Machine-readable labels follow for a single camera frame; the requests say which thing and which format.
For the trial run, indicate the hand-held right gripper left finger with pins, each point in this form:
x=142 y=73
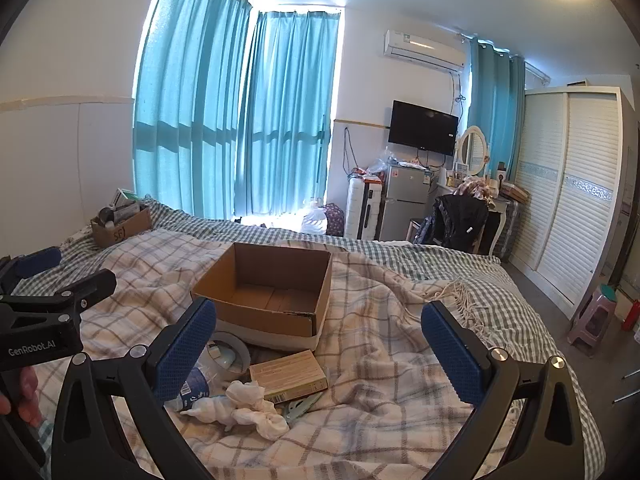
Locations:
x=185 y=350

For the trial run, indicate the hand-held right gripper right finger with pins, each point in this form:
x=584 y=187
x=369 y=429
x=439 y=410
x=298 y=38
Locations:
x=450 y=355

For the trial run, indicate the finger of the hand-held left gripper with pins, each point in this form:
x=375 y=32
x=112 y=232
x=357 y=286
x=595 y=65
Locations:
x=90 y=285
x=40 y=260

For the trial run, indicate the clear round container blue label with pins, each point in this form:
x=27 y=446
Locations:
x=197 y=386

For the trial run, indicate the tape roll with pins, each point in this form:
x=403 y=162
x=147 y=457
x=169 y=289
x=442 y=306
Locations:
x=241 y=355

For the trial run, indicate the white tissue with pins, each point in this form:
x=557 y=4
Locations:
x=250 y=410

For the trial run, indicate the small yellowish carton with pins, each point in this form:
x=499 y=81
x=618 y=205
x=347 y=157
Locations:
x=287 y=375

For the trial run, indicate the person's left hand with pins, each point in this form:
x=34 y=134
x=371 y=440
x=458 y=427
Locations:
x=29 y=392

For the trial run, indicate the small marked cardboard box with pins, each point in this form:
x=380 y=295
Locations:
x=125 y=231

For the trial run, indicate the beige plaid blanket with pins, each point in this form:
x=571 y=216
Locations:
x=380 y=400

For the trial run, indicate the green white carton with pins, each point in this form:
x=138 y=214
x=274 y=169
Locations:
x=123 y=197

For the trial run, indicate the wooden chair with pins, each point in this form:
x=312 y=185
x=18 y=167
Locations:
x=414 y=227

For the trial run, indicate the black jacket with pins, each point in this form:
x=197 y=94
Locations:
x=460 y=222

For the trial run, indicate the pink plastic stool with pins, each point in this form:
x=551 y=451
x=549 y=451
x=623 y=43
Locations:
x=590 y=320

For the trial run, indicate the silver fridge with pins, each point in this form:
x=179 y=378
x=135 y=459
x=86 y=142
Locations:
x=402 y=205

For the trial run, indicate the pink clothes pile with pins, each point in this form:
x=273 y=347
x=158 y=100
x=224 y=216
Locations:
x=475 y=189

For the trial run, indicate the white suitcase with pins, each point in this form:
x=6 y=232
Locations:
x=362 y=210

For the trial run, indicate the flat cardboard box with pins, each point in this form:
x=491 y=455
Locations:
x=515 y=192

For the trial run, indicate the dark floral bag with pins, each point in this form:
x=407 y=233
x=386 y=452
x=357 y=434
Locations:
x=334 y=220

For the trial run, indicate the clear water jug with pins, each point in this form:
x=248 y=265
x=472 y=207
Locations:
x=314 y=220

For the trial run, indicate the red container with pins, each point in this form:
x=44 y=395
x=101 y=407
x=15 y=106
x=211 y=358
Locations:
x=631 y=316

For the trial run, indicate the white slatted wardrobe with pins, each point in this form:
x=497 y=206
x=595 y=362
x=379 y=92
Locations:
x=565 y=200

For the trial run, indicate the red orange packet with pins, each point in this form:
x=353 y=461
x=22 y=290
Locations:
x=367 y=176

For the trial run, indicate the wide teal curtain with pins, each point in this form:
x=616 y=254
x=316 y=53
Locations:
x=190 y=110

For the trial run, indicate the clear plastic bag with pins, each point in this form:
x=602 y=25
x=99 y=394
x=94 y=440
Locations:
x=382 y=162

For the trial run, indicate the white oval mirror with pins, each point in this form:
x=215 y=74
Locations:
x=472 y=150

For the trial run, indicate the narrow teal curtain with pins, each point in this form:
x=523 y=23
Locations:
x=495 y=110

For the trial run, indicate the white air conditioner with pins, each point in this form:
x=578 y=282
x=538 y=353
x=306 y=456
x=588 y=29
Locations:
x=425 y=50

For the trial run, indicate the black wall television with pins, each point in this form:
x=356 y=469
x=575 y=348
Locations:
x=422 y=127

